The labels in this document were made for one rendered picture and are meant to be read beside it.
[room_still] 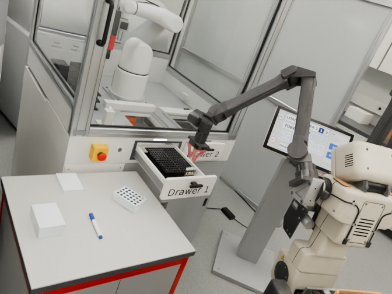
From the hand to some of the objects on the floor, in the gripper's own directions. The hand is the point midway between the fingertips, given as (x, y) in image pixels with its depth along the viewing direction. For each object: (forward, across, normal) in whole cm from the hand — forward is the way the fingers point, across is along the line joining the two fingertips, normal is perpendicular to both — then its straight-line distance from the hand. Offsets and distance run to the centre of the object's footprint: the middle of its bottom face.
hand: (192, 157), depth 164 cm
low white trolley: (+100, -8, +39) cm, 107 cm away
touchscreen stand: (+92, +4, -97) cm, 134 cm away
